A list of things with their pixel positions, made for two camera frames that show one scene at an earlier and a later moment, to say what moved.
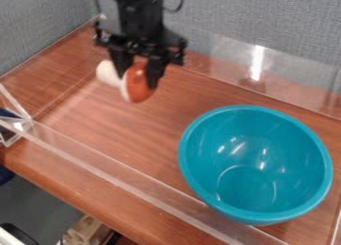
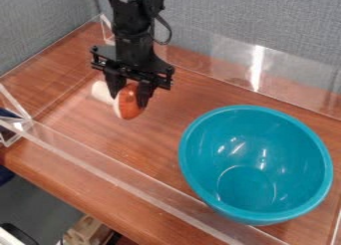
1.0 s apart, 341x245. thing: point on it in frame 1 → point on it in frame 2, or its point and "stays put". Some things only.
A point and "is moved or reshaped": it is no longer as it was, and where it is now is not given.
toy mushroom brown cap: x=139 y=87 is moved or reshaped
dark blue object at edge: x=7 y=174 stays put
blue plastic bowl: x=255 y=163 stays put
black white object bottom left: x=13 y=236 stays put
